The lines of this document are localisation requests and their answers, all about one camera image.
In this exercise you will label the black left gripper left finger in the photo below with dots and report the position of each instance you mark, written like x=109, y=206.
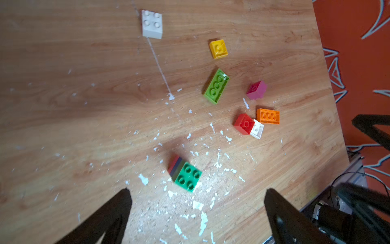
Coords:
x=108, y=223

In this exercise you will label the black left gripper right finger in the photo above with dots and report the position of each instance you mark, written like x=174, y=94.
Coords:
x=288, y=225

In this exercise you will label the blue lego brick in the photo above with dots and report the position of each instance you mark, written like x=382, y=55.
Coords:
x=173, y=166

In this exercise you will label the magenta lego brick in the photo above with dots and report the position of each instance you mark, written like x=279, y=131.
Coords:
x=257, y=90

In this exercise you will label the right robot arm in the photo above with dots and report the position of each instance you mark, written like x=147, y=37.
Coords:
x=362, y=226

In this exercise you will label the small white lego brick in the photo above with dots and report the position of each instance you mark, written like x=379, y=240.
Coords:
x=257, y=130

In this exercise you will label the red lego brick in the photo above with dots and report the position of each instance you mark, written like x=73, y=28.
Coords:
x=244, y=124

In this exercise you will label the orange lego brick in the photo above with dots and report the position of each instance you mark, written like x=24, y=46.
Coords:
x=267, y=116

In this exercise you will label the lime green long lego brick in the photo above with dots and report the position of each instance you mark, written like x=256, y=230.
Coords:
x=216, y=87

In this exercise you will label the yellow lego brick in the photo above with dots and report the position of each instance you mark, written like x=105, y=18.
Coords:
x=218, y=49

